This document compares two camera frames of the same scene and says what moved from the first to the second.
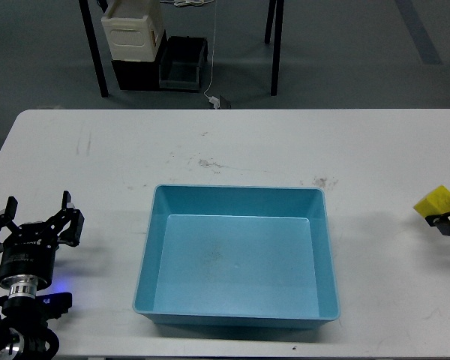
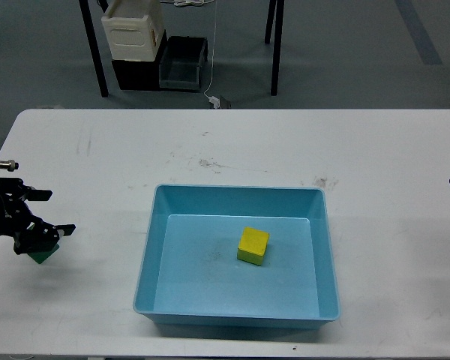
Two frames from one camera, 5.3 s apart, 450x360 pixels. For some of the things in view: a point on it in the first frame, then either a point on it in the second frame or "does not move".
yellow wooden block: x=439 y=202 → x=252 y=245
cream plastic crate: x=133 y=29 does not move
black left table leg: x=94 y=48 does not move
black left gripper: x=29 y=250 → x=7 y=212
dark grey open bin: x=180 y=63 does not move
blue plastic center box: x=238 y=257 does not move
